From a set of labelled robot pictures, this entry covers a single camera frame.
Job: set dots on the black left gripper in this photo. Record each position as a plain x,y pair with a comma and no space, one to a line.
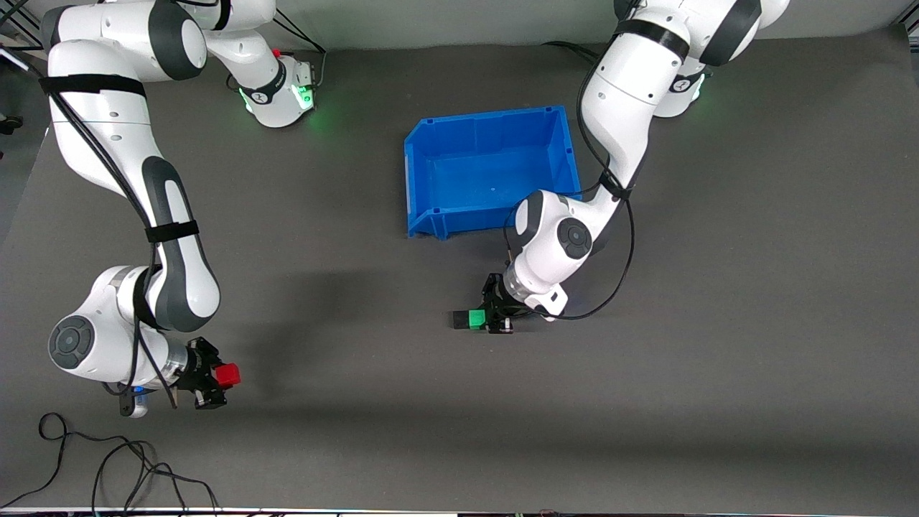
495,299

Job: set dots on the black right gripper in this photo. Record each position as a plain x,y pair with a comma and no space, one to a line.
195,369

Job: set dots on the red cube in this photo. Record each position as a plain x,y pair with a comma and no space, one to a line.
229,375

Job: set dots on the green cube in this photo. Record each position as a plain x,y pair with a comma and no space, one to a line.
477,319

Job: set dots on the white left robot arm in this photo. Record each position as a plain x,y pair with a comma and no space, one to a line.
678,43

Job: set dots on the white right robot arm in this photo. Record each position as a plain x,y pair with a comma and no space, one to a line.
244,50

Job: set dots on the black cube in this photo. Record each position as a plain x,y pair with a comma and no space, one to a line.
459,320

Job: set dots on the blue plastic storage bin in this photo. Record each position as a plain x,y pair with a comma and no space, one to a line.
467,165

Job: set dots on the dark grey table mat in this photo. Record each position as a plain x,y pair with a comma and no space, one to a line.
359,431

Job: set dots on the aluminium frame rail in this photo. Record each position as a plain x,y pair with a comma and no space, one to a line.
29,32

